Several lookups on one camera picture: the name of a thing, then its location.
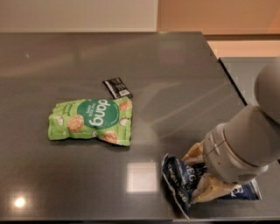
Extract blue Kettle chip bag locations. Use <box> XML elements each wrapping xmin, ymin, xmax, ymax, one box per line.
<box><xmin>162</xmin><ymin>154</ymin><xmax>262</xmax><ymax>221</ymax></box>

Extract green Dang rice chip bag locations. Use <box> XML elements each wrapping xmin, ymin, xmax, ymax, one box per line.
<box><xmin>48</xmin><ymin>97</ymin><xmax>132</xmax><ymax>146</ymax></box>

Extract small black snack packet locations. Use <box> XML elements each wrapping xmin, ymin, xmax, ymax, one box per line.
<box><xmin>103</xmin><ymin>77</ymin><xmax>133</xmax><ymax>99</ymax></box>

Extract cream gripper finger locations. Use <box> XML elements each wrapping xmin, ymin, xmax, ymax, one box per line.
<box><xmin>183</xmin><ymin>142</ymin><xmax>204</xmax><ymax>165</ymax></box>
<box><xmin>192</xmin><ymin>172</ymin><xmax>236</xmax><ymax>203</ymax></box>

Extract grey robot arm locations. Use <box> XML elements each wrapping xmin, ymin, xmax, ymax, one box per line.
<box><xmin>183</xmin><ymin>57</ymin><xmax>280</xmax><ymax>202</ymax></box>

